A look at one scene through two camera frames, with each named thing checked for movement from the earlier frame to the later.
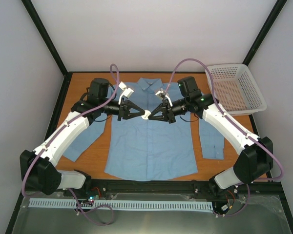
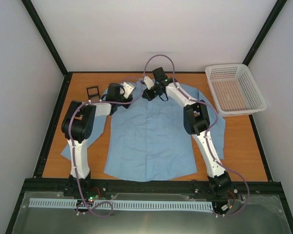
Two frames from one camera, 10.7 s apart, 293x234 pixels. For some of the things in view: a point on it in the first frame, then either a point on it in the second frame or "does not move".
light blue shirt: (143, 148) does not move
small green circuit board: (92, 198) does not move
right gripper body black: (171, 115) to (151, 96)
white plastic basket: (236, 90) does not move
